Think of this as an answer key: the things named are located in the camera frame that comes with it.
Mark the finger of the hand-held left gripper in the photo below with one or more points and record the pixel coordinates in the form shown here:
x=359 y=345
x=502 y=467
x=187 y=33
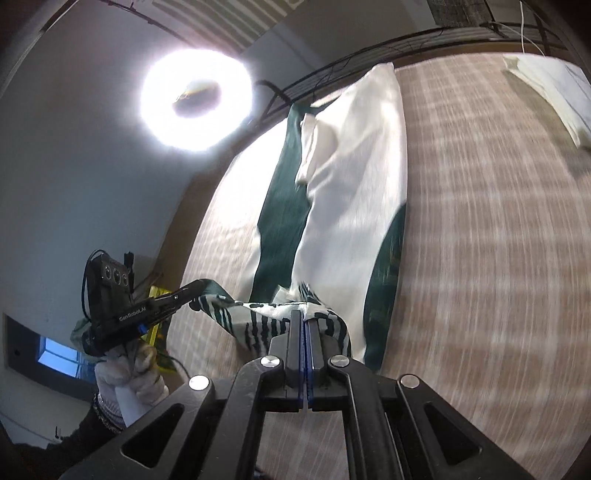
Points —
x=184 y=295

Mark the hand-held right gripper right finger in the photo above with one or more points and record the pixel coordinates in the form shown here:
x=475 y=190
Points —
x=314 y=350

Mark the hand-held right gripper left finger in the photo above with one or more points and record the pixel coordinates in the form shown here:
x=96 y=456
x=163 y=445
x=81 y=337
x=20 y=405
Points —
x=295 y=341

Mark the green white tree print shirt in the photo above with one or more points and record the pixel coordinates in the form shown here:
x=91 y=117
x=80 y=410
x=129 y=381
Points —
x=351 y=184

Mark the person's left forearm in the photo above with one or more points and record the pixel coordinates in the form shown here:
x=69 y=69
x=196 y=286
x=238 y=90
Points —
x=69 y=443

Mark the black metal clothes rack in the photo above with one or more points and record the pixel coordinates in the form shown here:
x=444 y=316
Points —
x=295 y=93

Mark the person's left hand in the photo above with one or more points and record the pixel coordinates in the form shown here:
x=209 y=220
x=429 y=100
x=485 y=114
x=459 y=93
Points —
x=134 y=383

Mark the yellow green object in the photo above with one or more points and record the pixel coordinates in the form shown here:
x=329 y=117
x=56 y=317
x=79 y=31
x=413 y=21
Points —
x=159 y=293

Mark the white folded garment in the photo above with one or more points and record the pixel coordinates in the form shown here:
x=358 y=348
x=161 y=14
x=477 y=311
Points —
x=554 y=87

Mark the green striped wall hanging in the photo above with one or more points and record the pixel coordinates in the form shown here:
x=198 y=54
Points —
x=249 y=27

